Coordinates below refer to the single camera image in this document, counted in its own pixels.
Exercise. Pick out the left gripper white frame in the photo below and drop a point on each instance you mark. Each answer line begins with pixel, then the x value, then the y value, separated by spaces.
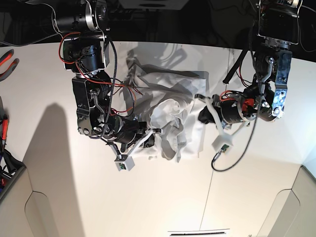
pixel 230 113

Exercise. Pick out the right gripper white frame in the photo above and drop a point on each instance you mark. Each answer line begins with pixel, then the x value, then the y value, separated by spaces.
pixel 123 134

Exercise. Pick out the white t-shirt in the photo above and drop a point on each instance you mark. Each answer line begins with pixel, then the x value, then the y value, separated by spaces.
pixel 168 82

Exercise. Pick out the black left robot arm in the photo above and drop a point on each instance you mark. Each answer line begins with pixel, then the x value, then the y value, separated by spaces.
pixel 264 97

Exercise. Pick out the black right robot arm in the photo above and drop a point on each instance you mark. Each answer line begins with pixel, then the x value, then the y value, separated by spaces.
pixel 84 51

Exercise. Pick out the white floor vent grille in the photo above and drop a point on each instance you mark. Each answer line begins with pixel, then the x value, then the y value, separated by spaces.
pixel 205 233

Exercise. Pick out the black bag at left edge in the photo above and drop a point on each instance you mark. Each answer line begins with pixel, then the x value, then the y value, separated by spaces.
pixel 11 167

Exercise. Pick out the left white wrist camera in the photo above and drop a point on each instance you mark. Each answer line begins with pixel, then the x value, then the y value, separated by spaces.
pixel 221 141

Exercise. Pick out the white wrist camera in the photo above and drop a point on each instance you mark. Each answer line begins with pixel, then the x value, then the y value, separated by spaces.
pixel 221 141
pixel 124 162

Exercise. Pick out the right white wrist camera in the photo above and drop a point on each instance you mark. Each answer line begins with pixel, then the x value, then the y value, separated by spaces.
pixel 124 162

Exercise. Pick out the red handled tool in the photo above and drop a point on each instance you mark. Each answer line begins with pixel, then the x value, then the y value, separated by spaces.
pixel 4 122

